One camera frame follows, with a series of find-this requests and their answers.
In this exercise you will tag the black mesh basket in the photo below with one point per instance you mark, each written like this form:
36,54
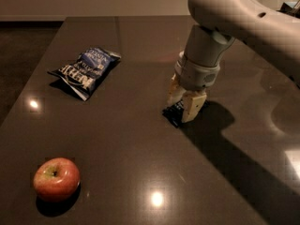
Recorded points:
291,8

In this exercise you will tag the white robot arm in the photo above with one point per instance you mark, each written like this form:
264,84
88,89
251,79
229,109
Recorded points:
271,34

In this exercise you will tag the blue chip bag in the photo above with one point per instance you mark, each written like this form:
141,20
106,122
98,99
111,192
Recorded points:
84,75

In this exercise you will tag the red apple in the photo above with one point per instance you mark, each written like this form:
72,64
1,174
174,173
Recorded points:
56,180

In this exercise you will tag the dark blue rxbar wrapper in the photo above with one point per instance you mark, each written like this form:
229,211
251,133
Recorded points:
174,114

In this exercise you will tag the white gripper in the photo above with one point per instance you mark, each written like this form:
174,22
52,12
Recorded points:
197,76

